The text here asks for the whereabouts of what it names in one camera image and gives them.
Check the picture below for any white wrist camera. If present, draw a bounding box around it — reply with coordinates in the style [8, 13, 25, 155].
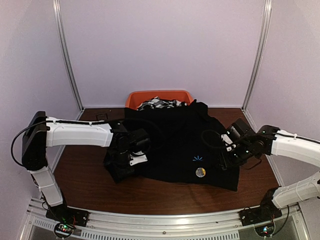
[221, 134, 236, 152]
[129, 154, 148, 166]

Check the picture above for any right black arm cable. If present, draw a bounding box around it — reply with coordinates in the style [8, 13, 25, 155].
[201, 128, 226, 152]

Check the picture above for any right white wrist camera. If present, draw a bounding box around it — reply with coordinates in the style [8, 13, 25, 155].
[221, 134, 236, 152]

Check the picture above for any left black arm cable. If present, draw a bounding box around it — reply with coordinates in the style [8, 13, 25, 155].
[11, 117, 163, 166]

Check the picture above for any aluminium corner post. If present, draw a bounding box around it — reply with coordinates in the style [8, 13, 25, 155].
[242, 0, 273, 111]
[52, 0, 85, 112]

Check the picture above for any black t-shirt blue logo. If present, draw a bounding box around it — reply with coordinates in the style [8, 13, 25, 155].
[124, 101, 240, 192]

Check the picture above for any aluminium front rail frame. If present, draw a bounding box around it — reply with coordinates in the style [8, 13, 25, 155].
[17, 198, 311, 240]

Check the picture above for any left aluminium corner post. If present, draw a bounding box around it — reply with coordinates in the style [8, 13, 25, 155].
[52, 0, 85, 112]

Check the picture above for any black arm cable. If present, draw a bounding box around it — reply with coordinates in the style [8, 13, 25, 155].
[11, 117, 163, 166]
[201, 128, 226, 152]

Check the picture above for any right aluminium corner post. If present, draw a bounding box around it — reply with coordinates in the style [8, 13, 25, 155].
[242, 0, 273, 111]

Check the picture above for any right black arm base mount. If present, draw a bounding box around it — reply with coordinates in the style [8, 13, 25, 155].
[239, 205, 282, 226]

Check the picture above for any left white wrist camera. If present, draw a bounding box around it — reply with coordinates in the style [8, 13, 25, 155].
[129, 154, 148, 166]

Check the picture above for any black white checkered shirt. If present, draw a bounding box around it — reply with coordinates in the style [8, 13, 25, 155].
[136, 96, 188, 111]

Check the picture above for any orange plastic bin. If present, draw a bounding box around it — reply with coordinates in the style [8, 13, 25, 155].
[125, 90, 194, 110]

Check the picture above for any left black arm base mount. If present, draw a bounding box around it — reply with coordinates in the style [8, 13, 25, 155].
[45, 204, 89, 227]

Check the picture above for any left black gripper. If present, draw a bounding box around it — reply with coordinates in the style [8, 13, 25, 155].
[111, 148, 135, 178]

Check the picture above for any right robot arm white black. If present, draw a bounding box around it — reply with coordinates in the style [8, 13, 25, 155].
[219, 118, 320, 221]

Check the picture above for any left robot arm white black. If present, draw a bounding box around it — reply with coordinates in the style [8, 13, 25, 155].
[11, 111, 151, 222]

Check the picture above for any black brooch display tray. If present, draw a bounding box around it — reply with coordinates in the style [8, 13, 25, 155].
[96, 113, 109, 121]

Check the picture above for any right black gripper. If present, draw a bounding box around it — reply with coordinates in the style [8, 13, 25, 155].
[215, 142, 253, 171]

